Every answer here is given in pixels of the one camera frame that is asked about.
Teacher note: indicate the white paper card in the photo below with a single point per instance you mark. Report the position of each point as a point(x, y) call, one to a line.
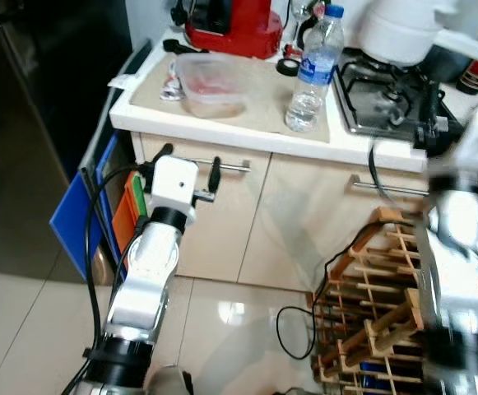
point(125, 81)

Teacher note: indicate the clear wine glass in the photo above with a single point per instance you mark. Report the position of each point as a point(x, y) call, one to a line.
point(303, 8)

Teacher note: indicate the red coffee machine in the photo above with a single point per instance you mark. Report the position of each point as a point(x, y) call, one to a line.
point(238, 33)

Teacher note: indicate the black gas hob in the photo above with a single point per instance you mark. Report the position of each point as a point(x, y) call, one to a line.
point(378, 90)

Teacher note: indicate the small blue object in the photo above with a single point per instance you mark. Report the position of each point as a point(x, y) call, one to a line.
point(373, 368)

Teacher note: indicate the wooden wine rack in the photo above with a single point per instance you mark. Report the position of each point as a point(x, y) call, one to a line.
point(370, 288)

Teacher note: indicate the cream kitchen cabinet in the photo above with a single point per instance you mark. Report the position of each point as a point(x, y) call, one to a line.
point(296, 222)

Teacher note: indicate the dark fridge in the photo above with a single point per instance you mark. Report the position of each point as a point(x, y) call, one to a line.
point(33, 123)

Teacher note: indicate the grey robot foot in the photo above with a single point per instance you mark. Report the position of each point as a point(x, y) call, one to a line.
point(169, 383)

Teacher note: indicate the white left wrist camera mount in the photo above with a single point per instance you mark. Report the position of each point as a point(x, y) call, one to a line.
point(175, 183)

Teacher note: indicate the red lidded jar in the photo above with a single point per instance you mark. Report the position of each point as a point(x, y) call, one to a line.
point(473, 78)

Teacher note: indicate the clear plastic food container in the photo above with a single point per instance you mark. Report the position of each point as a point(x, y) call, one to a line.
point(214, 86)

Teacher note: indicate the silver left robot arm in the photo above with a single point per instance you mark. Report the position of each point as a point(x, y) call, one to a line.
point(144, 280)

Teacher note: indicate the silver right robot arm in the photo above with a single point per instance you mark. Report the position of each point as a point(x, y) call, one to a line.
point(457, 280)

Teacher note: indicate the small red white packet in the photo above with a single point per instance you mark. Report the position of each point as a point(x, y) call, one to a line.
point(171, 86)

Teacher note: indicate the white saucepan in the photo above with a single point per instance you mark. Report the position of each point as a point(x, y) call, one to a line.
point(403, 33)

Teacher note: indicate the blue board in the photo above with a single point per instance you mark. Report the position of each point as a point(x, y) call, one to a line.
point(78, 222)

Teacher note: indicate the clear water bottle blue cap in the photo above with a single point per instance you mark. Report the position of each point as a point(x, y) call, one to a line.
point(314, 70)

